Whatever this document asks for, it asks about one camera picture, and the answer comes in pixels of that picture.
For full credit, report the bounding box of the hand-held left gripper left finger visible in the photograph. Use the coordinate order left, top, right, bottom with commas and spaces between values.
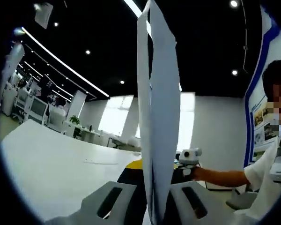
43, 158, 148, 225

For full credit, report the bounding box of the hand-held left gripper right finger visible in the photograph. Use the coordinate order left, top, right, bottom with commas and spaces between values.
163, 163, 261, 225

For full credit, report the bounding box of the white table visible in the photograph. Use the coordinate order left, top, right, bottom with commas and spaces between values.
0, 119, 249, 223

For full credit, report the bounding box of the potted green plant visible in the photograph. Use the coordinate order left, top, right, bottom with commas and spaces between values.
69, 114, 81, 125

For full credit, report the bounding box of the white mesh office chair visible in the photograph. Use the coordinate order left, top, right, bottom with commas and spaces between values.
30, 96, 49, 125

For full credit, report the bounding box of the person's head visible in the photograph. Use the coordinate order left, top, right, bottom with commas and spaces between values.
261, 60, 281, 104

